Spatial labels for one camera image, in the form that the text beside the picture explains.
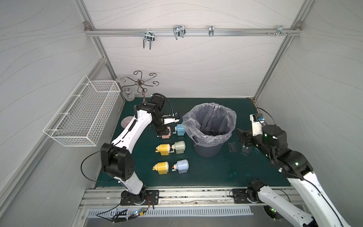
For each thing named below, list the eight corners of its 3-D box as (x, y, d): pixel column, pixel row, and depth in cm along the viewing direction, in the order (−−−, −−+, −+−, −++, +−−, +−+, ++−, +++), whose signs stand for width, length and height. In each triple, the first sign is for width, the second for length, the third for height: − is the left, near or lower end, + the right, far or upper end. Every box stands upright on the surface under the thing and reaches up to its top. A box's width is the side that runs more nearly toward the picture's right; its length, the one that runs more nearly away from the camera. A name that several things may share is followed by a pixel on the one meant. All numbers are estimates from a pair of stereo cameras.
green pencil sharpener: (171, 154, 90) (170, 148, 84) (172, 146, 94) (171, 140, 88) (185, 154, 91) (185, 148, 84) (185, 146, 94) (185, 140, 88)
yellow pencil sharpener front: (154, 174, 82) (152, 170, 77) (155, 165, 86) (153, 161, 80) (168, 174, 83) (167, 170, 77) (169, 165, 86) (168, 161, 80)
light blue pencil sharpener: (172, 173, 83) (171, 169, 77) (173, 164, 87) (172, 159, 80) (188, 173, 83) (188, 169, 77) (188, 164, 87) (188, 159, 80)
